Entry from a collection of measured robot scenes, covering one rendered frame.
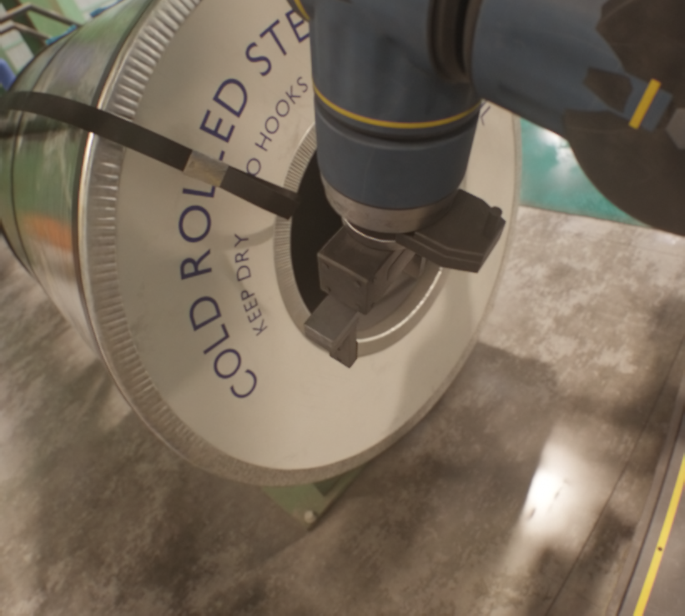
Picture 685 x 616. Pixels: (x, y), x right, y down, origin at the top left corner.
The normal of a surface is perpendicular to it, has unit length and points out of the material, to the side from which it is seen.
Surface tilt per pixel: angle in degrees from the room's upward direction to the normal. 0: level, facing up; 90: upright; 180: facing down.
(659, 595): 0
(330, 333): 25
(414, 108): 106
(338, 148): 89
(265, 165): 90
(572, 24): 75
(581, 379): 0
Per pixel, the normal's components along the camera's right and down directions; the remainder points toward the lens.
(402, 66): -0.54, 0.70
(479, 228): 0.02, -0.55
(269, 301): 0.71, 0.26
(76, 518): -0.30, -0.73
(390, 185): -0.06, 0.83
